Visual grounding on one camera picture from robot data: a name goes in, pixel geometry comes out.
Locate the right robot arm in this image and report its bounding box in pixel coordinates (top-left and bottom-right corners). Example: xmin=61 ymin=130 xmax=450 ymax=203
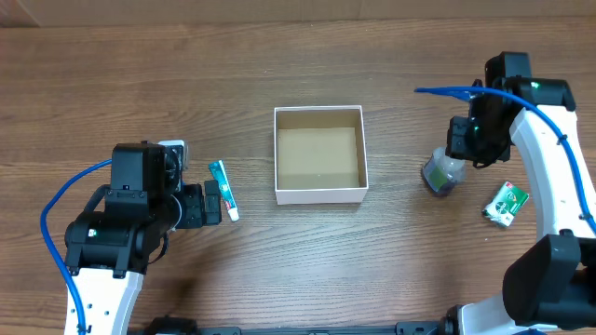
xmin=439 ymin=51 xmax=595 ymax=334

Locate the white cardboard box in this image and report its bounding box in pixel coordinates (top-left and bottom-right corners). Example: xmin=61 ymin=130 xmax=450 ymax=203
xmin=274 ymin=105 xmax=369 ymax=205

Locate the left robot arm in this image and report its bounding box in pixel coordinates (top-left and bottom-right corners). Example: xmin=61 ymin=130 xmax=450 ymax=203
xmin=64 ymin=141 xmax=222 ymax=334

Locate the blue cable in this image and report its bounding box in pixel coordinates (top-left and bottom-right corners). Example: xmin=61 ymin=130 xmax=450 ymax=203
xmin=413 ymin=86 xmax=596 ymax=236
xmin=39 ymin=158 xmax=115 ymax=335

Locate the green Dettol soap bar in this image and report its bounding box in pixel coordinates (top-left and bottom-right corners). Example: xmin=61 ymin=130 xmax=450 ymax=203
xmin=481 ymin=181 xmax=530 ymax=228

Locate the clear pump soap bottle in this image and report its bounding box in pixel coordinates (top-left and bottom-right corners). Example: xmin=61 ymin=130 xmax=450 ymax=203
xmin=421 ymin=147 xmax=466 ymax=196

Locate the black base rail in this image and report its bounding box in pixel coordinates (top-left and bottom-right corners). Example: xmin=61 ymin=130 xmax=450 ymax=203
xmin=129 ymin=316 xmax=459 ymax=335

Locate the right blue cable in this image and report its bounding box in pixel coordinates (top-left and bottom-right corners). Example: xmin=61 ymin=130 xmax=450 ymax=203
xmin=413 ymin=86 xmax=596 ymax=236

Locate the green toothpaste tube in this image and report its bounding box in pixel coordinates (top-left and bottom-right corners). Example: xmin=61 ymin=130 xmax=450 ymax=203
xmin=209 ymin=160 xmax=239 ymax=222

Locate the left blue cable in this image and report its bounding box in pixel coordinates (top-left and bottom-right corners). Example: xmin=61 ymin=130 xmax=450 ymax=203
xmin=39 ymin=158 xmax=115 ymax=335

